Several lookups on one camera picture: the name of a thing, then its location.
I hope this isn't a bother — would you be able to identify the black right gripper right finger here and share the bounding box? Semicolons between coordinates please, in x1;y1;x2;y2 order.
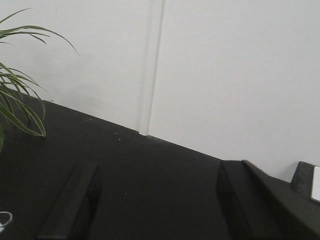
216;160;320;240

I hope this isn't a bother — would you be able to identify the white wall cable duct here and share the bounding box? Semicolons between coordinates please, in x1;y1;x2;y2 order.
138;0;166;136

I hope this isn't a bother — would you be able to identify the black white power socket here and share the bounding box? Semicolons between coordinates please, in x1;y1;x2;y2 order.
290;161;320;205

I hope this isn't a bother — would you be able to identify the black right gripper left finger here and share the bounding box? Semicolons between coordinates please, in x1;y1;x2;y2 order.
36;161;102;240

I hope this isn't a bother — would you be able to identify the clear glass test tube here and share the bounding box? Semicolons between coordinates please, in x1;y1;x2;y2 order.
0;211;13;232

